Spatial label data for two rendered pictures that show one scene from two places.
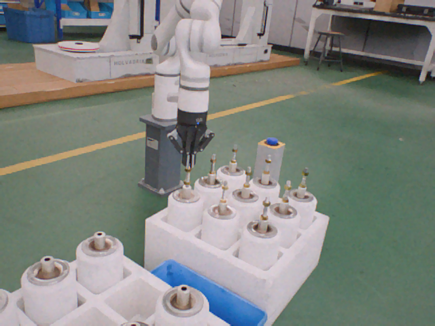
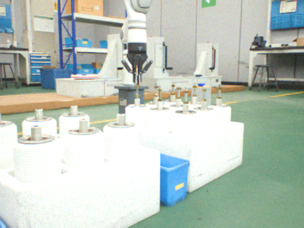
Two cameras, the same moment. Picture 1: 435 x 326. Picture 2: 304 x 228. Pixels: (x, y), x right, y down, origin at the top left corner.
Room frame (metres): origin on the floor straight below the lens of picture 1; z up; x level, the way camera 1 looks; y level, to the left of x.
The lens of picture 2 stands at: (-0.23, -0.18, 0.41)
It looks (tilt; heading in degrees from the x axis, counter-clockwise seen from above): 9 degrees down; 9
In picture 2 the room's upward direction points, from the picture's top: straight up
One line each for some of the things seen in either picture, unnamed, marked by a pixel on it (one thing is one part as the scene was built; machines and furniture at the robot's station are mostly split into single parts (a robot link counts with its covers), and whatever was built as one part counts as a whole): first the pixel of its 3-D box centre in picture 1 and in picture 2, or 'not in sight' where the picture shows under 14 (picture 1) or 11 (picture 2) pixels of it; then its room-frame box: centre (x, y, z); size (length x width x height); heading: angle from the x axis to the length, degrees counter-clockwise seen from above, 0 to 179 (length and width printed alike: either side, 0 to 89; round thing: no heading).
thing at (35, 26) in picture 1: (29, 24); (56, 78); (5.08, 2.50, 0.19); 0.50 x 0.41 x 0.37; 58
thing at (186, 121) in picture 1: (191, 123); (136, 53); (0.94, 0.07, 0.46); 0.08 x 0.08 x 0.09
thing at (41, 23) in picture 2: not in sight; (44, 24); (6.45, 3.43, 1.38); 0.49 x 0.02 x 0.35; 143
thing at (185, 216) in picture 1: (183, 224); (137, 128); (0.94, 0.07, 0.16); 0.10 x 0.10 x 0.18
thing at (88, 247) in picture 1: (100, 246); (74, 114); (0.68, 0.23, 0.25); 0.08 x 0.08 x 0.01
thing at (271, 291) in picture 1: (238, 243); (177, 144); (0.97, -0.09, 0.09); 0.39 x 0.39 x 0.18; 58
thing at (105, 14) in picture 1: (92, 9); (97, 69); (6.20, 2.08, 0.36); 0.50 x 0.38 x 0.21; 54
